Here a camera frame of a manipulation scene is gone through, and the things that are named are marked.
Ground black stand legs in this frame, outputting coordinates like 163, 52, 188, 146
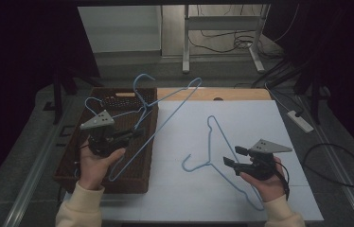
51, 61, 103, 126
292, 61, 332, 126

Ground person's right hand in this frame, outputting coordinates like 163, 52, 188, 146
239, 157, 289, 202

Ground white panel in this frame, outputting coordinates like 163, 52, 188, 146
78, 5, 163, 53

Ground bundle of black cables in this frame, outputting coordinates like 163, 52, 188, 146
235, 58, 307, 90

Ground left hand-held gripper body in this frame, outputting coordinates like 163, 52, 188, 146
80, 109, 132, 158

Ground white board mat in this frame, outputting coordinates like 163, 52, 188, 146
62, 99, 325, 221

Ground metal floor rail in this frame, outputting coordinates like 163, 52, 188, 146
3, 102, 79, 227
299, 96, 354, 227

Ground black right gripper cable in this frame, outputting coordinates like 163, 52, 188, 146
273, 160, 291, 201

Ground white power strip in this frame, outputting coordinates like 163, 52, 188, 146
287, 110, 315, 134

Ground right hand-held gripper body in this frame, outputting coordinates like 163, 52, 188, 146
233, 138, 293, 182

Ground person's left hand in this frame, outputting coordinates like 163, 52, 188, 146
78, 147, 127, 191

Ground white desk frame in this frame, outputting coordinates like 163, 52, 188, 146
182, 3, 272, 74

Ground brown woven basket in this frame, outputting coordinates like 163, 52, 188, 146
53, 87, 160, 194

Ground tangle of black cables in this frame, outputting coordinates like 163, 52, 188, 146
187, 4, 282, 61

